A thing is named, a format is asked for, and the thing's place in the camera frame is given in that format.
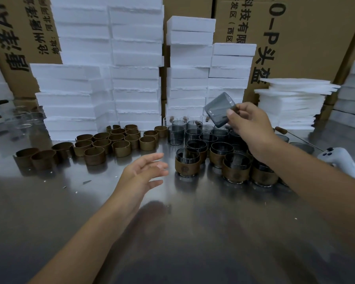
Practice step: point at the person's left hand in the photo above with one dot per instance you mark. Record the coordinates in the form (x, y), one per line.
(136, 186)

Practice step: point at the person's right hand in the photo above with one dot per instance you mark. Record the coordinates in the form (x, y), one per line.
(254, 130)

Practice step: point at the group of brown sleeve rings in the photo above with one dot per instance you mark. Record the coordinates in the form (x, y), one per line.
(121, 147)

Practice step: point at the cluster of transparent plastic cups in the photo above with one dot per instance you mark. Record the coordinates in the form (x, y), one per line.
(176, 134)

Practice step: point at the bunch of clear plastic cups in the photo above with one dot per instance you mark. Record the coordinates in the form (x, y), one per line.
(25, 118)

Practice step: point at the person's right forearm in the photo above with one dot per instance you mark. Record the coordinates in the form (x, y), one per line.
(313, 180)

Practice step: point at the person's left forearm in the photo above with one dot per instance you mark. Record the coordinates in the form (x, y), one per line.
(82, 248)

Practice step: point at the stack of thin foam sheets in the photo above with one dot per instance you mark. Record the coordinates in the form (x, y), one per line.
(293, 106)

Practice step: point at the stepped stack white foam blocks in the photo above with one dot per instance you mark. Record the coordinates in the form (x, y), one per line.
(186, 79)

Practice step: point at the white game controller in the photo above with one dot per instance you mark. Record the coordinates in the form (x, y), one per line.
(344, 162)

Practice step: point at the large printed cardboard box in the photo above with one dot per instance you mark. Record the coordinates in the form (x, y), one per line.
(313, 41)

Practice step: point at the tall stack white foam blocks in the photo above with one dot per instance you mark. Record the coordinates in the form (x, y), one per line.
(130, 79)

